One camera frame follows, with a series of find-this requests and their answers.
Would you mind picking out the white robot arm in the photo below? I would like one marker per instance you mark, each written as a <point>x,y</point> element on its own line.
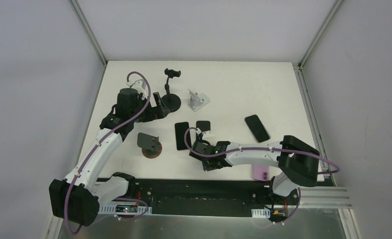
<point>76,198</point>

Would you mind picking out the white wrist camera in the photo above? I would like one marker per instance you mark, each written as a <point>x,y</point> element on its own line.
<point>204,134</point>
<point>141,87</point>

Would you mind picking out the silver metal phone stand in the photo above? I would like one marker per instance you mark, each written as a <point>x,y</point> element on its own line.
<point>196,101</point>

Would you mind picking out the grey stand with brown base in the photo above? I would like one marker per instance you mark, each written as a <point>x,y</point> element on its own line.
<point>149,144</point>

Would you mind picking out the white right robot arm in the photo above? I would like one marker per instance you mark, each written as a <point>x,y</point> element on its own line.
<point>297,160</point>

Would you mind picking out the black round disc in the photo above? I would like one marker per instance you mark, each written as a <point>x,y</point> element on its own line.
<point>172,101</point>

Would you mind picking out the aluminium frame rail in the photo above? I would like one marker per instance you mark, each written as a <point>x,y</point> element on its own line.
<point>325,198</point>

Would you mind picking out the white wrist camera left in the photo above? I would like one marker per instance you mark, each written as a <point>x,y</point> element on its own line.
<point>141,87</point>

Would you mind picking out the black phone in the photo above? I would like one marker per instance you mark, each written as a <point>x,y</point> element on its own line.
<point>182,139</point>
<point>257,128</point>

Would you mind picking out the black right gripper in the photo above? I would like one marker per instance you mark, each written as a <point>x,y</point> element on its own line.
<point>200,148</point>

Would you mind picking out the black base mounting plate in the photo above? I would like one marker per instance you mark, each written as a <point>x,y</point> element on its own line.
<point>212,198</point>

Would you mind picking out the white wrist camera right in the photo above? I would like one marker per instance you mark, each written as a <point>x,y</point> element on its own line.
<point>204,134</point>

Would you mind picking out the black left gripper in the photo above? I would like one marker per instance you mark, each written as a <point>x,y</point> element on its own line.
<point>155,107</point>

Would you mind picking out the dark phone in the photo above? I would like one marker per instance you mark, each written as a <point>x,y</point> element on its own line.
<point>203,125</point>

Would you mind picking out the purple phone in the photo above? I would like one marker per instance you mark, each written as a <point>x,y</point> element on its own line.
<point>260,172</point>

